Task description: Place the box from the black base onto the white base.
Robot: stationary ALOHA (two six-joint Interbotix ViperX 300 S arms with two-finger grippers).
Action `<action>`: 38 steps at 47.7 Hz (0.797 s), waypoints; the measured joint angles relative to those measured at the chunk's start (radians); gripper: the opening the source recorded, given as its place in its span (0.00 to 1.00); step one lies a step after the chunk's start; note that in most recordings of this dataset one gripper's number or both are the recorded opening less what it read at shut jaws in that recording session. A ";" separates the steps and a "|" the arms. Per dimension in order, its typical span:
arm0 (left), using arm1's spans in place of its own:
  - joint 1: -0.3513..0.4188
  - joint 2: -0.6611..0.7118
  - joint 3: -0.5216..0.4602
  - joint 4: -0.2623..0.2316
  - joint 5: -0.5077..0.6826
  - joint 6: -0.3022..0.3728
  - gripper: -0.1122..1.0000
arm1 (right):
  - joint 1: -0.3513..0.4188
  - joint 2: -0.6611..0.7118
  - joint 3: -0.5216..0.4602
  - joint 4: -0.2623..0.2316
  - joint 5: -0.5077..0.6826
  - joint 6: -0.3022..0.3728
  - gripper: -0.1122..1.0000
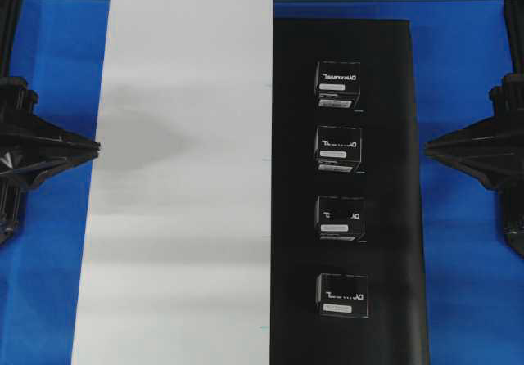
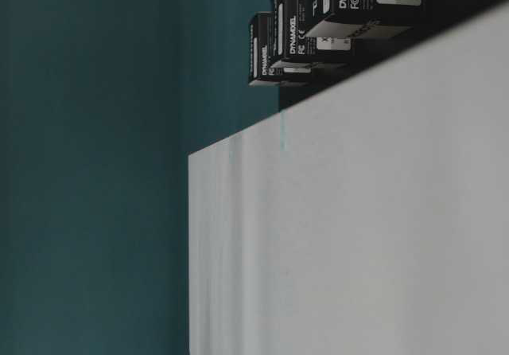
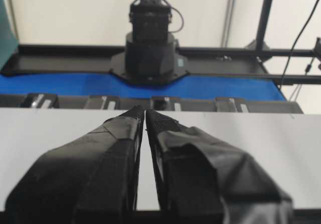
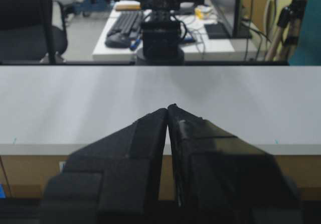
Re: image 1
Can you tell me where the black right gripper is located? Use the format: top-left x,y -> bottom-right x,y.
424,73 -> 523,191

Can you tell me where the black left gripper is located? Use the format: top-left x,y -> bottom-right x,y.
1,77 -> 101,191

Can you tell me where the black dynamixel box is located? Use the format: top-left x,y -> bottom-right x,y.
314,61 -> 360,110
315,273 -> 369,318
314,196 -> 366,242
314,126 -> 363,173

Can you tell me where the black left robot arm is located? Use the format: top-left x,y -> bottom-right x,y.
1,0 -> 101,243

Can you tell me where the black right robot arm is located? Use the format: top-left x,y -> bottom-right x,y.
424,0 -> 523,256

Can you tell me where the white base sheet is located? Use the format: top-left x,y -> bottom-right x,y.
72,0 -> 273,364

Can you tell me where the blue table cloth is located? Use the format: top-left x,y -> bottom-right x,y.
1,0 -> 523,364

